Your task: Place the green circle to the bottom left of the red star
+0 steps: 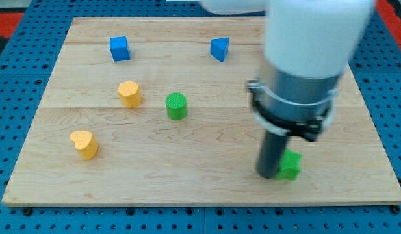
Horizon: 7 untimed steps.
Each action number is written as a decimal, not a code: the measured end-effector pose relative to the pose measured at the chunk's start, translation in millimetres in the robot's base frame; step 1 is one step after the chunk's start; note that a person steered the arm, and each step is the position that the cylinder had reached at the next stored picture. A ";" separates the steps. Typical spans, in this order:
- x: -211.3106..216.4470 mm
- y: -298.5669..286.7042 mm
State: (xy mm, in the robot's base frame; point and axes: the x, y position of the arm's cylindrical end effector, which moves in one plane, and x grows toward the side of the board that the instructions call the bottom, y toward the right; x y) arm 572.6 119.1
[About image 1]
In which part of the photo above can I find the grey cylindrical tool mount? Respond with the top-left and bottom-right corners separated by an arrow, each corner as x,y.
246,61 -> 341,142

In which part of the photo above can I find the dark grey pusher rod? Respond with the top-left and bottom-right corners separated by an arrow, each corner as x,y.
256,131 -> 289,179

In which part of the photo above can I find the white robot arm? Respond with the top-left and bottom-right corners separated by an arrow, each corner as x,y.
201,0 -> 375,178

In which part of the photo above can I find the green star block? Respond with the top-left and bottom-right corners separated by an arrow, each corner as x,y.
276,148 -> 302,181

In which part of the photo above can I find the blue triangle block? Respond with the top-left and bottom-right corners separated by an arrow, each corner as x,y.
210,37 -> 229,62

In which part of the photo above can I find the green cylinder block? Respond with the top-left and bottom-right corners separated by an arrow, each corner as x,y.
165,92 -> 188,120

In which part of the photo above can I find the wooden board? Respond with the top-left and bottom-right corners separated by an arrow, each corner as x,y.
2,17 -> 401,207

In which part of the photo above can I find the yellow hexagon block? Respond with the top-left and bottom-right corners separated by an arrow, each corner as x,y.
118,81 -> 142,108

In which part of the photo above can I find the blue cube block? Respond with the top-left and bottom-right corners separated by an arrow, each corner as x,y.
109,36 -> 131,62

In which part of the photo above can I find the yellow heart block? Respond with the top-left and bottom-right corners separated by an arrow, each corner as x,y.
70,130 -> 99,161

